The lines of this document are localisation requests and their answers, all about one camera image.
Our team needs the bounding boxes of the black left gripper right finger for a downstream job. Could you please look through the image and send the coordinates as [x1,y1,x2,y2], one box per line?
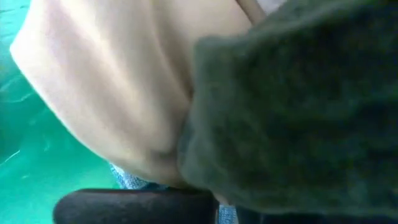
[236,205,398,224]

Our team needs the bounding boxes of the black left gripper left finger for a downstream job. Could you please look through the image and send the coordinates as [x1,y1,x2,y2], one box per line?
[52,188,220,224]

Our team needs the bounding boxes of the blue white striped towel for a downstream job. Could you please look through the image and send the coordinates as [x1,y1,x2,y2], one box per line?
[108,163,239,224]

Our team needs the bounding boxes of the dark green garment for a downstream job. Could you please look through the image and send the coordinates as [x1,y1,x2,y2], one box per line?
[178,0,398,218]

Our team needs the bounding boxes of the beige trousers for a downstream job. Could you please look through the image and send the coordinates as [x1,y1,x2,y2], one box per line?
[9,0,268,188]

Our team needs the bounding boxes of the green work mat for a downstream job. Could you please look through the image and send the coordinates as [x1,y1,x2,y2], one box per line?
[0,0,121,224]

